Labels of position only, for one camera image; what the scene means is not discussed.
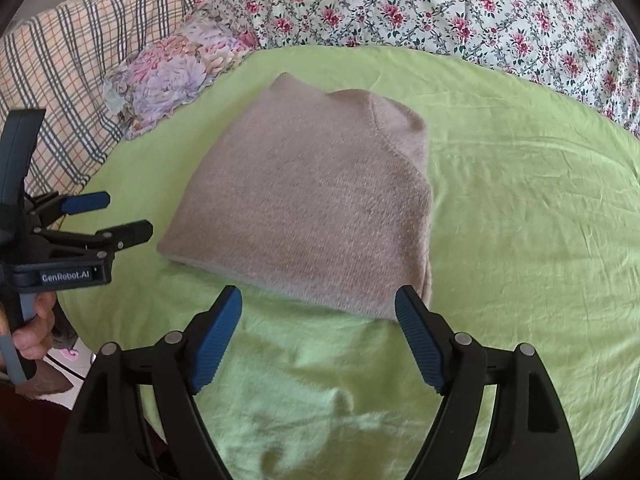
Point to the light green bed sheet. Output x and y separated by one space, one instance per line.
525 235

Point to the beige knit sweater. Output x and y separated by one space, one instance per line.
300 200

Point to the dark red clothing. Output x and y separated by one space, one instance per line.
35 435

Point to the red floral white duvet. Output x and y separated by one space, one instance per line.
400 0

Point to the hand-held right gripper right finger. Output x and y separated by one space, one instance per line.
420 340

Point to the purple floral pillow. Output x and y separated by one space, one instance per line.
160 75

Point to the white pink object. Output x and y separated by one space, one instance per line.
70 355

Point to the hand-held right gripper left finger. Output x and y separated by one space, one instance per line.
217 340

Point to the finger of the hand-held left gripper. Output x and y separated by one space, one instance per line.
85 202
127 234

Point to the person's left hand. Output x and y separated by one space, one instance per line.
37 330

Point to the plaid blanket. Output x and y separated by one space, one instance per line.
75 45

